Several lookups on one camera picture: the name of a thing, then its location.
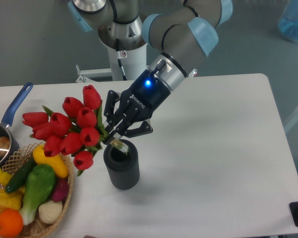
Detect white garlic bulb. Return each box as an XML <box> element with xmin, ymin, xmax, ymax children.
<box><xmin>38</xmin><ymin>200</ymin><xmax>63</xmax><ymax>224</ymax></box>

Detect orange fruit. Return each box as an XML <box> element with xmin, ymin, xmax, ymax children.
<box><xmin>0</xmin><ymin>209</ymin><xmax>23</xmax><ymax>238</ymax></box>

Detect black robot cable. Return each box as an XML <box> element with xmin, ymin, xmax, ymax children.
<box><xmin>115</xmin><ymin>38</ymin><xmax>128</xmax><ymax>81</ymax></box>

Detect small yellow pepper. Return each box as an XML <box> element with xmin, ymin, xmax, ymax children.
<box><xmin>0</xmin><ymin>167</ymin><xmax>12</xmax><ymax>186</ymax></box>

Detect blue handled saucepan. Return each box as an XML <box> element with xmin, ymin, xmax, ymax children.
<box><xmin>0</xmin><ymin>82</ymin><xmax>33</xmax><ymax>167</ymax></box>

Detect woven wicker basket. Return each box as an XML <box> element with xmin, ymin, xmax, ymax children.
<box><xmin>0</xmin><ymin>143</ymin><xmax>74</xmax><ymax>238</ymax></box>

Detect dark grey ribbed vase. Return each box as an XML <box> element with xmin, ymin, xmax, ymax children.
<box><xmin>103</xmin><ymin>139</ymin><xmax>140</xmax><ymax>190</ymax></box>

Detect blue translucent plastic bag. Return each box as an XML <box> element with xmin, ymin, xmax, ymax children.
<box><xmin>278</xmin><ymin>0</ymin><xmax>298</xmax><ymax>42</ymax></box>

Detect purple red onion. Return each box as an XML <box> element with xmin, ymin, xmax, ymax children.
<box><xmin>51</xmin><ymin>179</ymin><xmax>69</xmax><ymax>202</ymax></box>

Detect green bok choy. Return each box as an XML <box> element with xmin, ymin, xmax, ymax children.
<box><xmin>19</xmin><ymin>164</ymin><xmax>56</xmax><ymax>226</ymax></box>

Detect red tulip bouquet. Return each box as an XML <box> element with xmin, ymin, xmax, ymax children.
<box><xmin>22</xmin><ymin>85</ymin><xmax>109</xmax><ymax>176</ymax></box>

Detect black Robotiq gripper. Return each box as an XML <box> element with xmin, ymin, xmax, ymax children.
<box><xmin>103</xmin><ymin>69</ymin><xmax>170</xmax><ymax>145</ymax></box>

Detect white metal base frame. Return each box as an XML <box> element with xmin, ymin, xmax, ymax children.
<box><xmin>76</xmin><ymin>62</ymin><xmax>197</xmax><ymax>86</ymax></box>

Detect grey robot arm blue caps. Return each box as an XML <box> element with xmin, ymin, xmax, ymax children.
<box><xmin>68</xmin><ymin>0</ymin><xmax>232</xmax><ymax>144</ymax></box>

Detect yellow squash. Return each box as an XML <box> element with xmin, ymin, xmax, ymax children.
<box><xmin>32</xmin><ymin>145</ymin><xmax>69</xmax><ymax>179</ymax></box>

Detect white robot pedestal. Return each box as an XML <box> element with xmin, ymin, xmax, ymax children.
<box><xmin>97</xmin><ymin>13</ymin><xmax>149</xmax><ymax>81</ymax></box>

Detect dark green cucumber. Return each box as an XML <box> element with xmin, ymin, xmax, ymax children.
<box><xmin>5</xmin><ymin>156</ymin><xmax>37</xmax><ymax>193</ymax></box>

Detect yellow gourd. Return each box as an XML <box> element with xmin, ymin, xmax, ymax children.
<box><xmin>0</xmin><ymin>189</ymin><xmax>22</xmax><ymax>213</ymax></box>

